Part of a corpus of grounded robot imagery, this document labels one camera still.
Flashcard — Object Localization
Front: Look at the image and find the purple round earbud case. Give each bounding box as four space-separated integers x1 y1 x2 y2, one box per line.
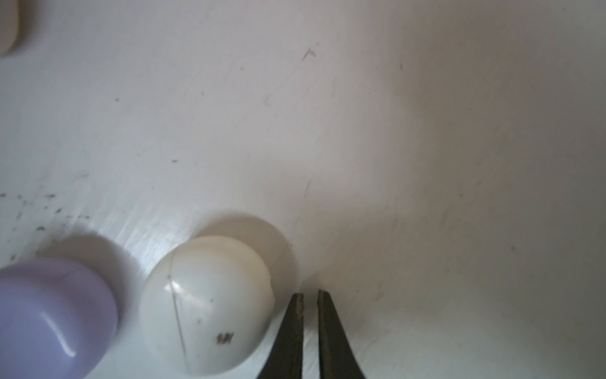
1 258 118 378

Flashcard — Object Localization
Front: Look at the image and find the white round earbud case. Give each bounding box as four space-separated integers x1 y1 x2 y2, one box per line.
139 236 276 377

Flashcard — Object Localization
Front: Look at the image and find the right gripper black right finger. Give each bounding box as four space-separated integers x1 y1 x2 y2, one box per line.
317 290 365 379

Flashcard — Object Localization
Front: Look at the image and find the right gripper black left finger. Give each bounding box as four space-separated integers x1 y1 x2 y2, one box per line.
257 293 304 379

